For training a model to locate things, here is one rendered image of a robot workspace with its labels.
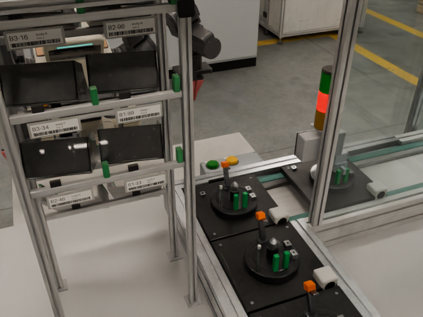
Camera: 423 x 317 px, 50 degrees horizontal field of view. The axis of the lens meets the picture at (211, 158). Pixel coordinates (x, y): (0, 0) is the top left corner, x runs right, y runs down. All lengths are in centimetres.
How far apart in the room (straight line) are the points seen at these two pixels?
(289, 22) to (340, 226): 421
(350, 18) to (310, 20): 452
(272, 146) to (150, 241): 216
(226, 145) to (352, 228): 65
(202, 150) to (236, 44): 287
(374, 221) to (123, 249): 76
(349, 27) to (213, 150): 91
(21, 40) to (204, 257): 71
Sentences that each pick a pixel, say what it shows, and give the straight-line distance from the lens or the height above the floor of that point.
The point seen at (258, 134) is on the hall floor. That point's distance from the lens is 358.
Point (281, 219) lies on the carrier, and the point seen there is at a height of 98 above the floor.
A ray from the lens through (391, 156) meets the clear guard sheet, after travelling 136.
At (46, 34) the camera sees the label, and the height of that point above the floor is 160.
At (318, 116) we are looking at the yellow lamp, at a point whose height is 130.
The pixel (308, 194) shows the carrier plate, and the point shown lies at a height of 97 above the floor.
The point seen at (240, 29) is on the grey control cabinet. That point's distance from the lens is 455.
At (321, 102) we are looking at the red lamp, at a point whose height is 134.
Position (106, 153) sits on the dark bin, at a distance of 96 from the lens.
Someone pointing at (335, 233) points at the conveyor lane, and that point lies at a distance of 141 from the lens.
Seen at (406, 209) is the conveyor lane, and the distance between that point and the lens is 154.
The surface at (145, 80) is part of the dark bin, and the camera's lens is 88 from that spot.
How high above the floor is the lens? 184
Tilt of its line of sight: 34 degrees down
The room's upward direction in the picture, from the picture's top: straight up
